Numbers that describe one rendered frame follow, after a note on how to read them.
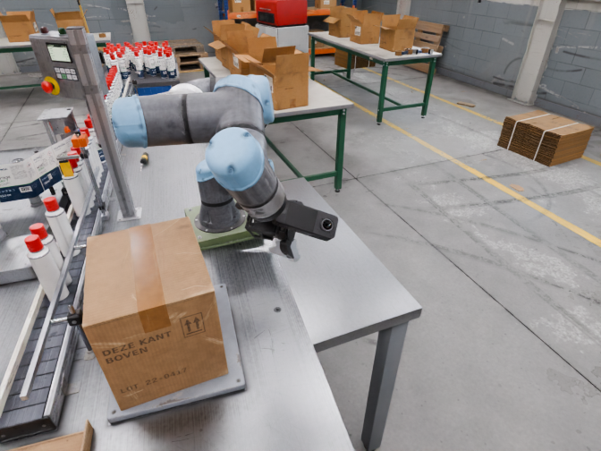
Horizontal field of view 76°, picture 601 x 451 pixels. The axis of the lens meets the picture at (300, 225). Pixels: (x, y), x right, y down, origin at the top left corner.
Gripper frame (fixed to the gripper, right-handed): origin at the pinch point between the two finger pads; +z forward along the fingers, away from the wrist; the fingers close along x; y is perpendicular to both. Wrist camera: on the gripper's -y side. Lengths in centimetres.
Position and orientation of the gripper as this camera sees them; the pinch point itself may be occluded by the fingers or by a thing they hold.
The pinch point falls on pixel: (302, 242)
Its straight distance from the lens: 82.3
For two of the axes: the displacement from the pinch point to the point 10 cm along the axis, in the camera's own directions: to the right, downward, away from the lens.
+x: -2.4, 9.1, -3.2
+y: -9.4, -1.4, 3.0
